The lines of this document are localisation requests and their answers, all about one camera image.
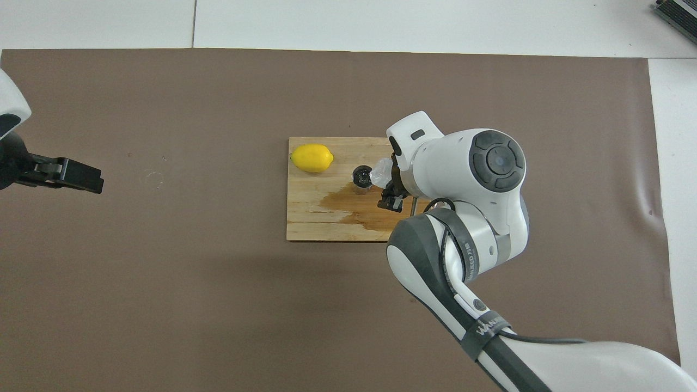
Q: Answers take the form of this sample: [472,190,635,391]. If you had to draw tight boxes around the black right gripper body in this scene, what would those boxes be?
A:
[392,168,411,200]

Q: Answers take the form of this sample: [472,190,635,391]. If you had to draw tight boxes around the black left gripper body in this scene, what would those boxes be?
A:
[0,131,32,190]

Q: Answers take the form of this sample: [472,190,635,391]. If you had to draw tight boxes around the clear plastic cup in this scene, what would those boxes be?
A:
[370,158,394,186]

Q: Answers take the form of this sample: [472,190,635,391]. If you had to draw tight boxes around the steel double jigger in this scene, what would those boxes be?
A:
[352,165,375,195]

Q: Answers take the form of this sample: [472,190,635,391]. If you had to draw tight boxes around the wooden cutting board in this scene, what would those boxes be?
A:
[286,136,423,242]

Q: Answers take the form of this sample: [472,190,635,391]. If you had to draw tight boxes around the yellow lemon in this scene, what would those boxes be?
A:
[290,143,334,174]

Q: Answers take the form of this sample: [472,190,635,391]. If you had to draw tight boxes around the brown paper table mat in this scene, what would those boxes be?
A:
[0,48,684,392]

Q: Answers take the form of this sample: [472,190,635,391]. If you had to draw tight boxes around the grey ribbed device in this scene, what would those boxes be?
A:
[652,0,697,45]

